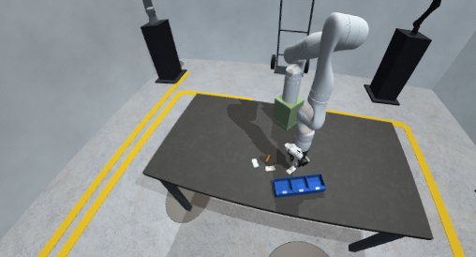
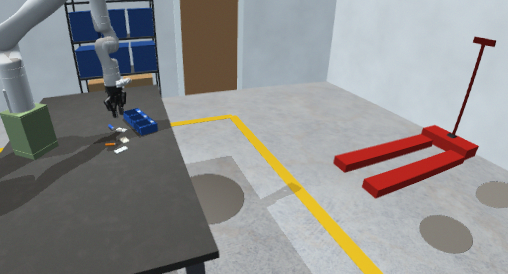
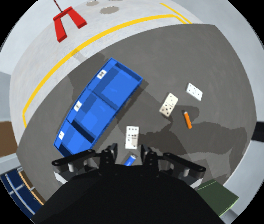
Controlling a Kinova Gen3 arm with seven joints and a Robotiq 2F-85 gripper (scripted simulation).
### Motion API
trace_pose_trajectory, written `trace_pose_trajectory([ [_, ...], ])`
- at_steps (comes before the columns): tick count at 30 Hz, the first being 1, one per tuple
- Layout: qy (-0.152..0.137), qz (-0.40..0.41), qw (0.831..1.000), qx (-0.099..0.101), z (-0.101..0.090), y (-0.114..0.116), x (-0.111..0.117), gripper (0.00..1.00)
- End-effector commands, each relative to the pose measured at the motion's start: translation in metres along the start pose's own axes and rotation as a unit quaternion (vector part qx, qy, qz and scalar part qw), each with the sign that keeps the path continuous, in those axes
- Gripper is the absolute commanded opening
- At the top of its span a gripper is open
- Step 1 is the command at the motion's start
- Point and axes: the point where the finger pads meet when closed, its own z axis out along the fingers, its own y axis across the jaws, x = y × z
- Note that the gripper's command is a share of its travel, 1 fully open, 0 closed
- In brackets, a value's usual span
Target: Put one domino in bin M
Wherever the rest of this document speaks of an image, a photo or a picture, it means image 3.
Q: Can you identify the blue three-compartment bin rack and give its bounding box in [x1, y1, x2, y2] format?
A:
[53, 58, 143, 157]

